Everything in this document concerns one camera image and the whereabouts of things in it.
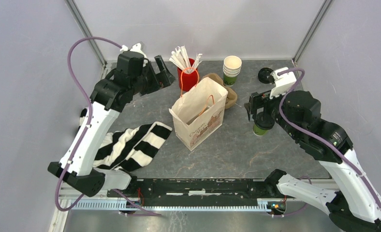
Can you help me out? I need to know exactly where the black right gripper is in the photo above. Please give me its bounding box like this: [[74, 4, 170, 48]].
[[243, 85, 300, 138]]

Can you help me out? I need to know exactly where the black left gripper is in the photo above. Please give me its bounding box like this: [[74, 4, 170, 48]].
[[131, 55, 176, 96]]

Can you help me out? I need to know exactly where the black plastic cup lid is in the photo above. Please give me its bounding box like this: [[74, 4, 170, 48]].
[[254, 115, 275, 131]]

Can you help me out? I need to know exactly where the green paper coffee cup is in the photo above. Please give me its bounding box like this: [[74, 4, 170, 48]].
[[253, 124, 268, 136]]

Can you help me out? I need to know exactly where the beige paper gift bag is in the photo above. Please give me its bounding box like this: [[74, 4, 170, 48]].
[[169, 70, 228, 151]]

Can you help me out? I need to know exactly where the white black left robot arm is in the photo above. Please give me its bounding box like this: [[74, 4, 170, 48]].
[[47, 50, 175, 197]]

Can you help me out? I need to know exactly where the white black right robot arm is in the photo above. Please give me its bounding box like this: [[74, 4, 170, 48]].
[[244, 90, 381, 232]]

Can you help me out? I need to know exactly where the red straw holder cup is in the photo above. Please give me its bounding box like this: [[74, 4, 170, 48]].
[[177, 67, 199, 92]]

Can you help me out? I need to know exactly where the white wrapped straws bundle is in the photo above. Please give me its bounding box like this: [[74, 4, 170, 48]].
[[169, 46, 203, 74]]

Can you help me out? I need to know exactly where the stack of black lids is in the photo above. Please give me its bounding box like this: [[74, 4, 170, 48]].
[[258, 67, 274, 84]]

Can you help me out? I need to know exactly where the stack of paper cups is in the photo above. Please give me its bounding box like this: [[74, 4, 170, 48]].
[[223, 56, 242, 87]]

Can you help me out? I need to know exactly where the black white striped cloth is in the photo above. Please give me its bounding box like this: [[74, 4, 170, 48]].
[[93, 121, 173, 172]]

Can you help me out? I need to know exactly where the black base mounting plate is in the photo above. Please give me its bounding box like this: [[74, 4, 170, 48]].
[[121, 178, 285, 207]]

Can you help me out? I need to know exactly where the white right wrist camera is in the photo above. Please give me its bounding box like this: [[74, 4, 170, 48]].
[[269, 67, 296, 99]]

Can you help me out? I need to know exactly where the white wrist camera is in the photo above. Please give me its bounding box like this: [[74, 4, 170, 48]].
[[120, 43, 147, 59], [269, 67, 296, 99]]

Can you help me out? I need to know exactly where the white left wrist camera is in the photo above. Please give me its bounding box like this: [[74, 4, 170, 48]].
[[120, 43, 147, 59]]

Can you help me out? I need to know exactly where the white slotted cable duct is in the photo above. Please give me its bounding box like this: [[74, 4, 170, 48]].
[[73, 199, 271, 213]]

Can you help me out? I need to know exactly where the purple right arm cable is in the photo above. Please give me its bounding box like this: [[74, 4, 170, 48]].
[[272, 67, 381, 232]]

